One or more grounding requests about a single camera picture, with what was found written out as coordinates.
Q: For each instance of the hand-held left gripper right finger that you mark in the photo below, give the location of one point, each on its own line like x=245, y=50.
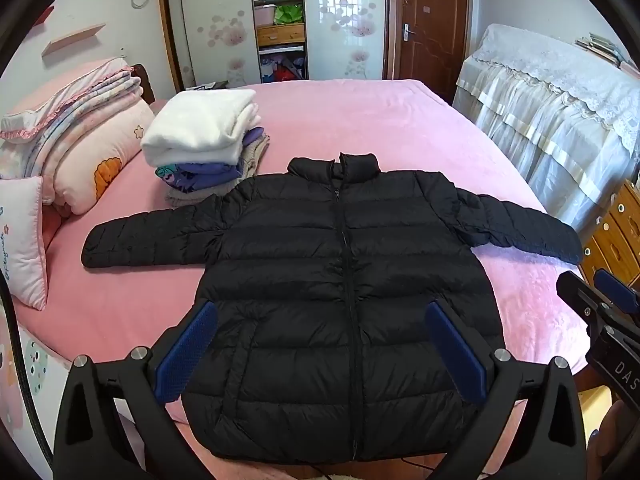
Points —
x=456, y=355

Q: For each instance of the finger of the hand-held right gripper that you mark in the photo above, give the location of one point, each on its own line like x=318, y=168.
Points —
x=575, y=290
x=617, y=291

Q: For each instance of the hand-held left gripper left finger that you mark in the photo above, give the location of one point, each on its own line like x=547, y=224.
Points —
x=185, y=355

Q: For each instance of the black puffer jacket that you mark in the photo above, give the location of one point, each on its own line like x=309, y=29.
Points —
x=325, y=285

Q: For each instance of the person's right hand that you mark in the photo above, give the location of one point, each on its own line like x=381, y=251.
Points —
x=617, y=445

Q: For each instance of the wooden drawer cabinet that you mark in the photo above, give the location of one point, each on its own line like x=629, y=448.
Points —
x=612, y=240

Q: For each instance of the small pink white cushion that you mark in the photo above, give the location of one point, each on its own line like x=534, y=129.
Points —
x=22, y=240

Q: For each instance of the pink pillow with orange print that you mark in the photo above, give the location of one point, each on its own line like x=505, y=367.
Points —
x=100, y=160

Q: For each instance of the white folded garment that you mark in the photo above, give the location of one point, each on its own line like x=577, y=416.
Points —
x=200, y=125

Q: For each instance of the pile of books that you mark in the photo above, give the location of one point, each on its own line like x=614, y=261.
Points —
x=600, y=47

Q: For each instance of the pink fleece bed blanket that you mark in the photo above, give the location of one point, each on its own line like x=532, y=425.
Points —
x=375, y=120

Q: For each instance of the pink striped folded quilt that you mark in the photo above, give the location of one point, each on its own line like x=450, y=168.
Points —
x=75, y=105

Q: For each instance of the dark wooden headboard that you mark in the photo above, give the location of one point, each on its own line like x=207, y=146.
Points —
x=145, y=82

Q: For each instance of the brown wooden door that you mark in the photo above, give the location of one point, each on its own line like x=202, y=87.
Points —
x=435, y=25

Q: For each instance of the wooden wardrobe drawer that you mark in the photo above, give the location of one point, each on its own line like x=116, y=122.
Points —
x=280, y=35

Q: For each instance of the floral sliding door wardrobe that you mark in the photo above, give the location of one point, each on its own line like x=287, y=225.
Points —
x=215, y=20

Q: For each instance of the pink storage box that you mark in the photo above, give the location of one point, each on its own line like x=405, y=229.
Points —
x=265, y=15

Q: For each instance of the green bag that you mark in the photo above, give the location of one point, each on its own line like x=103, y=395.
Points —
x=288, y=13

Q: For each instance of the white printed bed frame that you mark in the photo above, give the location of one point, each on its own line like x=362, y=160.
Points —
x=35, y=365

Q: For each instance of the long pink wall shelf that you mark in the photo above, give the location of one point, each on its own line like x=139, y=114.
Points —
x=75, y=39

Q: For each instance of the short pink wall shelf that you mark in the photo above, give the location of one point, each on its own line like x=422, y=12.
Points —
x=41, y=17

